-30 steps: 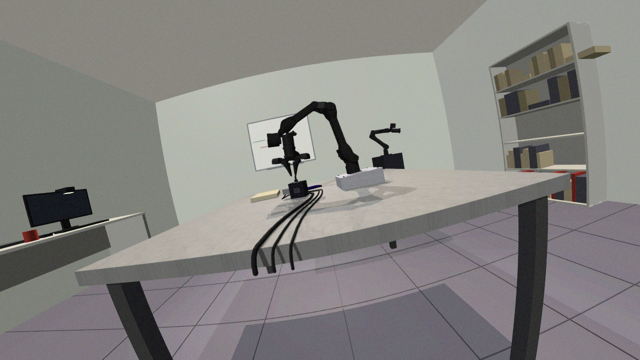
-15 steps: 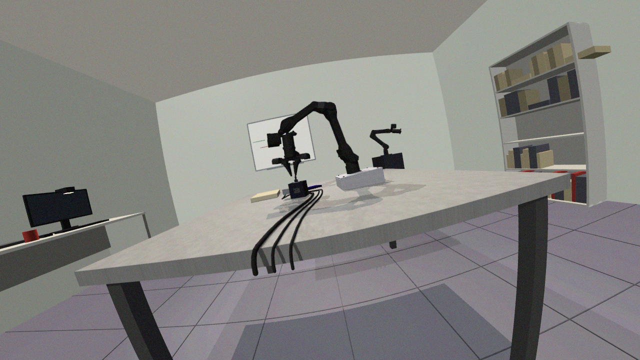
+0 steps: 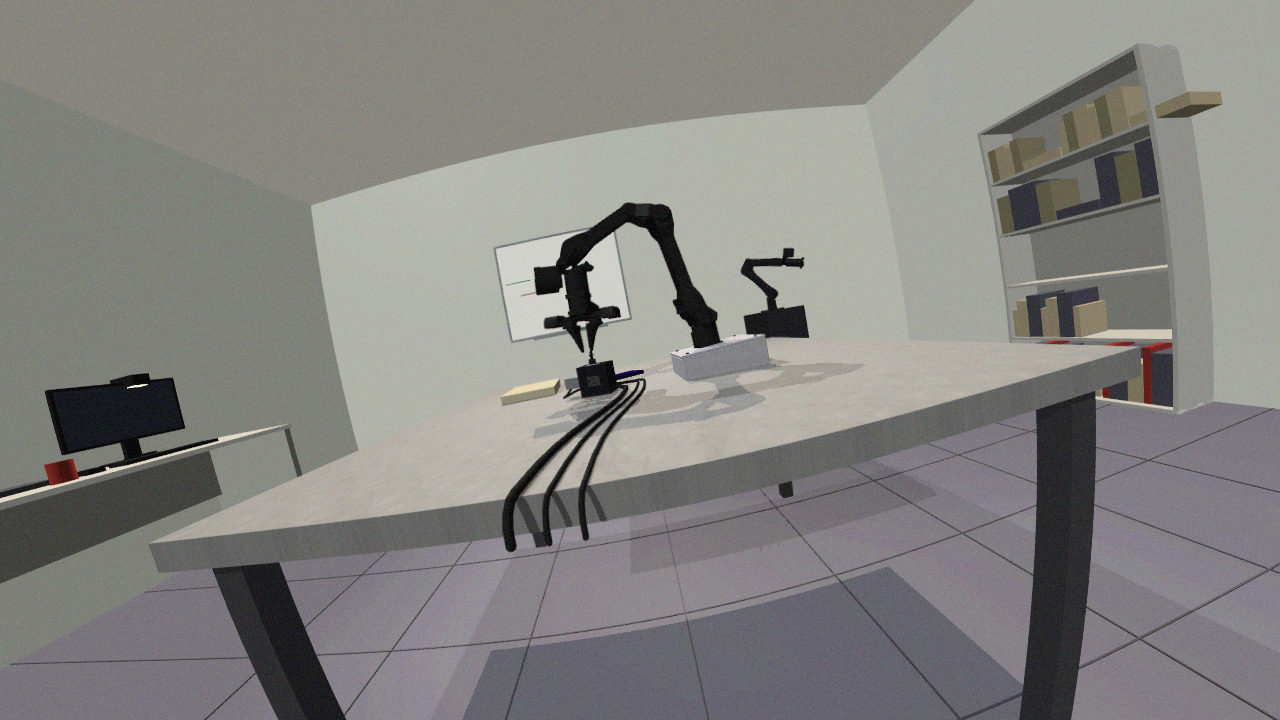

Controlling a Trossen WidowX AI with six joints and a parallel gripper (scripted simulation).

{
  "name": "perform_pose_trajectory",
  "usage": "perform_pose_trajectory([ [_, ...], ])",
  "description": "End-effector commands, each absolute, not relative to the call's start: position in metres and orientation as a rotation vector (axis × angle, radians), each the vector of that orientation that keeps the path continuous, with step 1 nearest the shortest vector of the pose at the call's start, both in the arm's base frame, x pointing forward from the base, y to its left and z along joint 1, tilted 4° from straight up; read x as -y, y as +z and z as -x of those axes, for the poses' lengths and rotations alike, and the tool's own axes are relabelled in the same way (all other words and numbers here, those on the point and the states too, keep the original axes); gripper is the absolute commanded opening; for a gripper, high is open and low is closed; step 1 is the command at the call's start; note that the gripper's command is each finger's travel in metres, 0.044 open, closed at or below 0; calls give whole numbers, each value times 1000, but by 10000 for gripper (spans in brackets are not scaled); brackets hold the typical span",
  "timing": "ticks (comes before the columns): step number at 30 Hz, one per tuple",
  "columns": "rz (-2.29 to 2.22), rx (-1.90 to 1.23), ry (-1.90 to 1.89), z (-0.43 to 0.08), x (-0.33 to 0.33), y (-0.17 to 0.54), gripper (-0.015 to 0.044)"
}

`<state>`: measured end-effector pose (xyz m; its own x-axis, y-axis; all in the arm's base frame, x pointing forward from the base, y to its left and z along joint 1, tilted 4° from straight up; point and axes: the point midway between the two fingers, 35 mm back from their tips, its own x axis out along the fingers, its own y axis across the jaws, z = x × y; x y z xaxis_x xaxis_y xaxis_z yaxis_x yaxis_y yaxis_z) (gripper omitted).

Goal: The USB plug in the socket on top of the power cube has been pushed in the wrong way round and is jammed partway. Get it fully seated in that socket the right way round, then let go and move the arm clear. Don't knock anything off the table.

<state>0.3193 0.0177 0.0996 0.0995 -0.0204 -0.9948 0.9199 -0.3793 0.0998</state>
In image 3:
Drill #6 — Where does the cream rectangular block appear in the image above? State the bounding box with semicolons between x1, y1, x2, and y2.
500;379;561;405

